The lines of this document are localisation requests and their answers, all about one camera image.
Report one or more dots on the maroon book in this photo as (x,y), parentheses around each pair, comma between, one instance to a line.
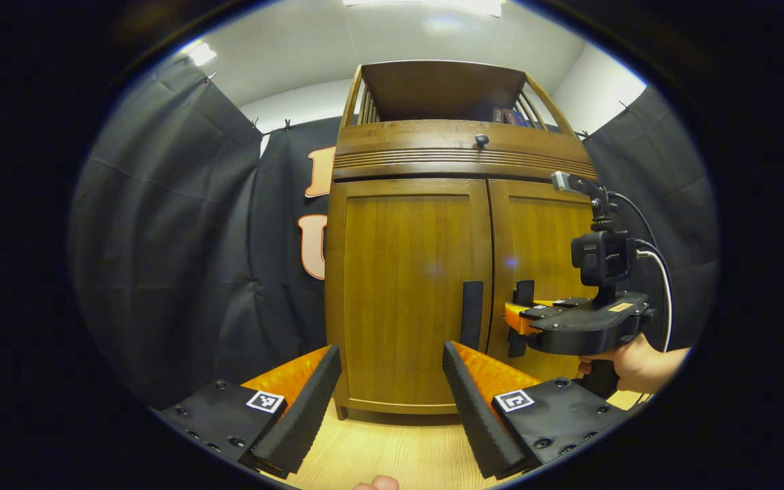
(510,117)

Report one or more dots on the black backdrop cloth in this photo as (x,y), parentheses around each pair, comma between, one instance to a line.
(160,238)

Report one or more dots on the wooden cabinet drawer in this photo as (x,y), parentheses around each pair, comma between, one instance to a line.
(399,139)

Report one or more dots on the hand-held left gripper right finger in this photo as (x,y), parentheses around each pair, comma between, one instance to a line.
(474,415)

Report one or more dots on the dark brown book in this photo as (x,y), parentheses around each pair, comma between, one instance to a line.
(499,116)

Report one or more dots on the wooden double-door shoe cabinet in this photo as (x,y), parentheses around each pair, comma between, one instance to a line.
(433,88)

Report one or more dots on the large ceiling light panel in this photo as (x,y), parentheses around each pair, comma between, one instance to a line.
(433,5)

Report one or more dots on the small ceiling light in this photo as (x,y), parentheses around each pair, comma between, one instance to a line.
(202,54)

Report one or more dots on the wooden cabinet door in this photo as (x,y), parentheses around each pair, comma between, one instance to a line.
(399,286)
(542,231)

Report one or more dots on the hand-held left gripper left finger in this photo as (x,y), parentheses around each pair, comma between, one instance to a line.
(307,415)

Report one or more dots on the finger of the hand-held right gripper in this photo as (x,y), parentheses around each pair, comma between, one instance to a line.
(569,302)
(518,318)

